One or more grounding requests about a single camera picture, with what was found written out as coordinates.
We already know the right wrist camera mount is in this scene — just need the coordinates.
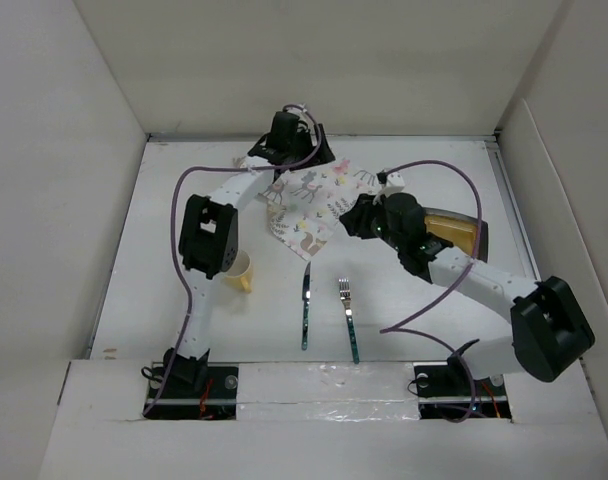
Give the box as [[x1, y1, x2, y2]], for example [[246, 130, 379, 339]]
[[374, 171, 405, 203]]

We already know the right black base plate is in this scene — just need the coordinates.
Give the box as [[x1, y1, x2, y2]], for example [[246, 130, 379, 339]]
[[407, 361, 512, 422]]

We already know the square yellow black plate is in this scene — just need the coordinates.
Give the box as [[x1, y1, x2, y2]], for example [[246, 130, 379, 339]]
[[425, 207, 489, 262]]

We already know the yellow mug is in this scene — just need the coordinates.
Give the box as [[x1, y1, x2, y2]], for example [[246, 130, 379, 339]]
[[224, 250, 253, 294]]

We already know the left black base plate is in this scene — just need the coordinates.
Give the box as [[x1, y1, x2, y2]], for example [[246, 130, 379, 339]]
[[141, 364, 239, 421]]

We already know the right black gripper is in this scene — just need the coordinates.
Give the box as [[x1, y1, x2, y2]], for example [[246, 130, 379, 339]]
[[339, 192, 405, 252]]

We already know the fork with teal handle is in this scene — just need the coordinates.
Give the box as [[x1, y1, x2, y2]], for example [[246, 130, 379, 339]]
[[338, 278, 360, 364]]

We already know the knife with teal handle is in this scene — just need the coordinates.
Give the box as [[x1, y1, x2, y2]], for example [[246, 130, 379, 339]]
[[301, 262, 311, 351]]

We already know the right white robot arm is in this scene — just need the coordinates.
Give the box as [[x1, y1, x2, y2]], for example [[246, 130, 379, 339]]
[[340, 193, 595, 394]]

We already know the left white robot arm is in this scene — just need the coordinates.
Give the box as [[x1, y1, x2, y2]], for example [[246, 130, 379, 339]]
[[162, 104, 335, 397]]

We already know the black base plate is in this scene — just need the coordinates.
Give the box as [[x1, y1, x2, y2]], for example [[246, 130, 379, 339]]
[[407, 361, 512, 422], [141, 364, 239, 421]]

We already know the floral animal print cloth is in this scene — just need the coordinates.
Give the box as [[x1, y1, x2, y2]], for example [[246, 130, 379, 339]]
[[259, 158, 378, 261]]

